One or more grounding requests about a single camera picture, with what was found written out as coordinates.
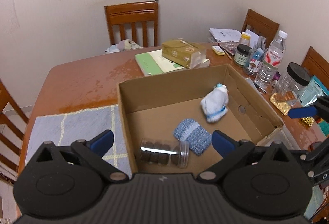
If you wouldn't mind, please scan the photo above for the blue knit sock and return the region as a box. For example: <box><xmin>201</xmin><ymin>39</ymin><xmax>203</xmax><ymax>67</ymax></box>
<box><xmin>173</xmin><ymin>118</ymin><xmax>211</xmax><ymax>156</ymax></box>

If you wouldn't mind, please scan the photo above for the white sock blue band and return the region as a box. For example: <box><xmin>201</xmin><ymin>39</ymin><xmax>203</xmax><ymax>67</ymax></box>
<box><xmin>201</xmin><ymin>88</ymin><xmax>229</xmax><ymax>123</ymax></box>

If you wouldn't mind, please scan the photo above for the jar of brown hair ties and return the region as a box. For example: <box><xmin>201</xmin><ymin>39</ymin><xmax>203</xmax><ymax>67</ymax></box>
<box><xmin>139</xmin><ymin>138</ymin><xmax>190</xmax><ymax>168</ymax></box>

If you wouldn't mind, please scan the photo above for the blue white piggy toy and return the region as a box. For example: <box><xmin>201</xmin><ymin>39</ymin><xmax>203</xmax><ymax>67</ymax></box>
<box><xmin>215</xmin><ymin>83</ymin><xmax>228</xmax><ymax>95</ymax></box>

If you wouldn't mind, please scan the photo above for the gold ribbon bow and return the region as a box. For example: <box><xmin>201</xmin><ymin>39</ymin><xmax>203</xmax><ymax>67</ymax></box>
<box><xmin>301</xmin><ymin>117</ymin><xmax>315</xmax><ymax>127</ymax></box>

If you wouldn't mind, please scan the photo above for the gold blister pill pack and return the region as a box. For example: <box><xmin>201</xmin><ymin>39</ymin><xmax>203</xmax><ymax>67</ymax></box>
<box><xmin>269</xmin><ymin>92</ymin><xmax>292</xmax><ymax>116</ymax></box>

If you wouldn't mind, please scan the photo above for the clear jar black lid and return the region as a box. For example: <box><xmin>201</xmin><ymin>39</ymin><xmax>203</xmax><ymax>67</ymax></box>
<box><xmin>273</xmin><ymin>62</ymin><xmax>311</xmax><ymax>106</ymax></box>

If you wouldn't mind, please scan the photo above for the teal packet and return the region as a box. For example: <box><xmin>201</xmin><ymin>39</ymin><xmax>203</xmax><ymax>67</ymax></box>
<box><xmin>299</xmin><ymin>76</ymin><xmax>328</xmax><ymax>107</ymax></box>

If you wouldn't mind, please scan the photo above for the blue grey checked towel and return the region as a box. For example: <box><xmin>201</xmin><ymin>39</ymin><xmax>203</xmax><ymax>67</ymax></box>
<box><xmin>25</xmin><ymin>105</ymin><xmax>132</xmax><ymax>177</ymax></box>

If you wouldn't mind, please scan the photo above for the wooden chair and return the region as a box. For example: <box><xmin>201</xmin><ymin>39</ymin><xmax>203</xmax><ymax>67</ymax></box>
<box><xmin>301</xmin><ymin>47</ymin><xmax>329</xmax><ymax>89</ymax></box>
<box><xmin>241</xmin><ymin>9</ymin><xmax>279</xmax><ymax>48</ymax></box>
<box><xmin>104</xmin><ymin>0</ymin><xmax>159</xmax><ymax>48</ymax></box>
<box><xmin>1</xmin><ymin>82</ymin><xmax>30</xmax><ymax>184</ymax></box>

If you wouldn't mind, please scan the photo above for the brown cardboard box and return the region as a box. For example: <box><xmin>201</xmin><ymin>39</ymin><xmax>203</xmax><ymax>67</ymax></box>
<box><xmin>117</xmin><ymin>65</ymin><xmax>283</xmax><ymax>173</ymax></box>

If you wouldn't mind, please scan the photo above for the clear water bottle red label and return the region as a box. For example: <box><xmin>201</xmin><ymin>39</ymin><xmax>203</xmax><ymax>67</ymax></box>
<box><xmin>254</xmin><ymin>30</ymin><xmax>288</xmax><ymax>91</ymax></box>

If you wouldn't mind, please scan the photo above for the small blue label bottle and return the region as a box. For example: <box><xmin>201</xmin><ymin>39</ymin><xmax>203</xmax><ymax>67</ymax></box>
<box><xmin>246</xmin><ymin>48</ymin><xmax>264</xmax><ymax>76</ymax></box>

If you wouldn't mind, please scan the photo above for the dark lid small jar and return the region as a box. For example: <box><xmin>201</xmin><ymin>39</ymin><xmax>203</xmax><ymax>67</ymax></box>
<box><xmin>234</xmin><ymin>44</ymin><xmax>251</xmax><ymax>67</ymax></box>

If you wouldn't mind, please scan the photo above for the wooden chair left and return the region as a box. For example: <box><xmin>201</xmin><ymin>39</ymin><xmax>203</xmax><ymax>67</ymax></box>
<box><xmin>1</xmin><ymin>82</ymin><xmax>30</xmax><ymax>184</ymax></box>

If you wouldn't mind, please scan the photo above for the yellow lid small bottle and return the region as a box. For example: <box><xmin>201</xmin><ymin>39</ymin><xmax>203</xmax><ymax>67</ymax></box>
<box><xmin>239</xmin><ymin>32</ymin><xmax>251</xmax><ymax>46</ymax></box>

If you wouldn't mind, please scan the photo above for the wooden chair far right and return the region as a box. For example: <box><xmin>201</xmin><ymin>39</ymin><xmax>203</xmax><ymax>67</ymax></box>
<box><xmin>241</xmin><ymin>9</ymin><xmax>279</xmax><ymax>48</ymax></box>

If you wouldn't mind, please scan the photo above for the gold wrapped package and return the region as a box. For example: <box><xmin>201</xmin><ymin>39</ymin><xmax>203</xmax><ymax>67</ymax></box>
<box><xmin>162</xmin><ymin>39</ymin><xmax>206</xmax><ymax>69</ymax></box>

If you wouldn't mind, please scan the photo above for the green white book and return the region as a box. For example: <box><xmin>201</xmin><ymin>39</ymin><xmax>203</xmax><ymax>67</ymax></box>
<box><xmin>135</xmin><ymin>49</ymin><xmax>210</xmax><ymax>77</ymax></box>

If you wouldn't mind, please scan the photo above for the white papers stack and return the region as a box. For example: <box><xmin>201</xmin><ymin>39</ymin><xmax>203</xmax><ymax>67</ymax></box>
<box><xmin>209</xmin><ymin>28</ymin><xmax>241</xmax><ymax>42</ymax></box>

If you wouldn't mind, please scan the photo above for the wooden chair far middle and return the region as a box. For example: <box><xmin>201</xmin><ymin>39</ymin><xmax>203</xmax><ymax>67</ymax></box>
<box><xmin>104</xmin><ymin>0</ymin><xmax>159</xmax><ymax>48</ymax></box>

